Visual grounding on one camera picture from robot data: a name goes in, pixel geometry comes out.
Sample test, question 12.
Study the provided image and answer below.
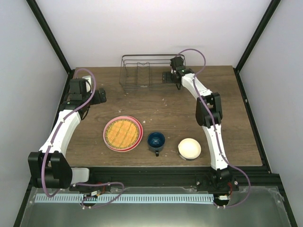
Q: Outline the black wire dish rack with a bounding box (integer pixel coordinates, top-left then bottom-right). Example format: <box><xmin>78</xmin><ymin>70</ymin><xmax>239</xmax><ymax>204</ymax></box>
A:
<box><xmin>119</xmin><ymin>53</ymin><xmax>181</xmax><ymax>93</ymax></box>

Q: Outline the white bowl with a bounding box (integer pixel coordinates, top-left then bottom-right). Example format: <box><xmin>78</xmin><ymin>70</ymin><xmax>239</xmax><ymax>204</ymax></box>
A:
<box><xmin>178</xmin><ymin>138</ymin><xmax>201</xmax><ymax>160</ymax></box>

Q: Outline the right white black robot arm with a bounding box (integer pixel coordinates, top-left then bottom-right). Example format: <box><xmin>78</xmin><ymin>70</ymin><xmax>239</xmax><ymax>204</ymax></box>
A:
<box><xmin>162</xmin><ymin>54</ymin><xmax>232</xmax><ymax>191</ymax></box>

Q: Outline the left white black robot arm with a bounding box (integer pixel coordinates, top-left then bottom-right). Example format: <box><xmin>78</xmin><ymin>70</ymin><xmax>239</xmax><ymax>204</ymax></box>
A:
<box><xmin>28</xmin><ymin>76</ymin><xmax>106</xmax><ymax>191</ymax></box>

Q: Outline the orange woven plate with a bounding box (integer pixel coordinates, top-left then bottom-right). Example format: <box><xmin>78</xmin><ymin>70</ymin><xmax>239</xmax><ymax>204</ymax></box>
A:
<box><xmin>105</xmin><ymin>119</ymin><xmax>139</xmax><ymax>149</ymax></box>

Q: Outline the pink red plate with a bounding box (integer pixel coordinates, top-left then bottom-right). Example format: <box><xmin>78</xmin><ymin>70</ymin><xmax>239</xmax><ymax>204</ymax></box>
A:
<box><xmin>103</xmin><ymin>115</ymin><xmax>143</xmax><ymax>152</ymax></box>

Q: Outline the dark blue mug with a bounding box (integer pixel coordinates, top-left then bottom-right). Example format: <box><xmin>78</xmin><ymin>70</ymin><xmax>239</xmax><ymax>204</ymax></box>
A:
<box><xmin>147</xmin><ymin>132</ymin><xmax>165</xmax><ymax>157</ymax></box>

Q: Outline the light blue slotted strip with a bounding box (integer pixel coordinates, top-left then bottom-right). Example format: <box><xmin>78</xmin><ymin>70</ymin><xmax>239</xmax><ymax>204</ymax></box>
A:
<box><xmin>34</xmin><ymin>193</ymin><xmax>214</xmax><ymax>204</ymax></box>

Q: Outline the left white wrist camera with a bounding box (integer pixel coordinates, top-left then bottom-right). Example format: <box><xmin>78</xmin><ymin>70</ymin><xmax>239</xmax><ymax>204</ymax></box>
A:
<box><xmin>82</xmin><ymin>76</ymin><xmax>92</xmax><ymax>93</ymax></box>

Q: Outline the black aluminium frame rail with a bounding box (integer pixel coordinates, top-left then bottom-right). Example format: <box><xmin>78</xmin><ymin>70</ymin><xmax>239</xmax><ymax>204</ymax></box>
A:
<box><xmin>27</xmin><ymin>165</ymin><xmax>282</xmax><ymax>190</ymax></box>

